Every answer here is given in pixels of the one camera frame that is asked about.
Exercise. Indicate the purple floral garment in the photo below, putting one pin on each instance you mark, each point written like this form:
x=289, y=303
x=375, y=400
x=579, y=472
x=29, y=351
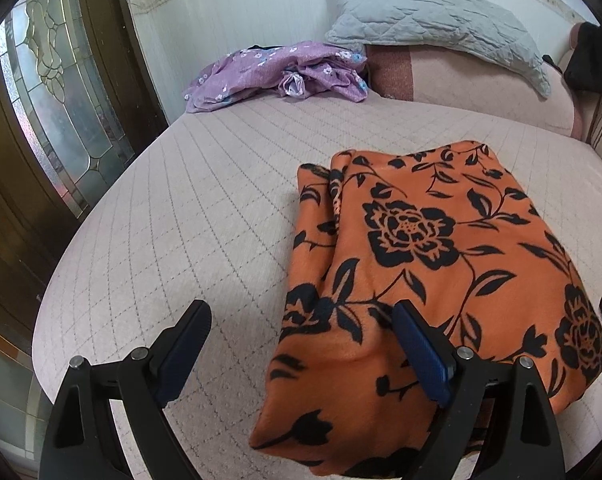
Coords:
x=276, y=72

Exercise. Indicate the black cloth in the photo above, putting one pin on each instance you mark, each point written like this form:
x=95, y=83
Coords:
x=593, y=60

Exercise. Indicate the pink quilted bed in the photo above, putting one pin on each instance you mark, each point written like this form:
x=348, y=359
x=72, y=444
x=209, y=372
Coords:
x=181, y=210

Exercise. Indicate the pink rolled bedding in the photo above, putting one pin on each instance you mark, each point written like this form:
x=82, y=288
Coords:
x=471, y=80

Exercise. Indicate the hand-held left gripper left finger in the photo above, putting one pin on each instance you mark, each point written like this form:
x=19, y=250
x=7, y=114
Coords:
x=181, y=360

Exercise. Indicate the orange floral sweater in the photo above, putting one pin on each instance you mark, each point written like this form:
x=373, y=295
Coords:
x=421, y=270

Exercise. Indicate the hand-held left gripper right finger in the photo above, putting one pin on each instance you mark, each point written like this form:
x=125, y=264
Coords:
x=426, y=355

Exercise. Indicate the wooden stained glass door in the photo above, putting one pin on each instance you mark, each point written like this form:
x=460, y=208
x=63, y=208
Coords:
x=51, y=120

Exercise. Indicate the grey quilted pillow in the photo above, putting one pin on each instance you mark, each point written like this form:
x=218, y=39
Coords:
x=431, y=15

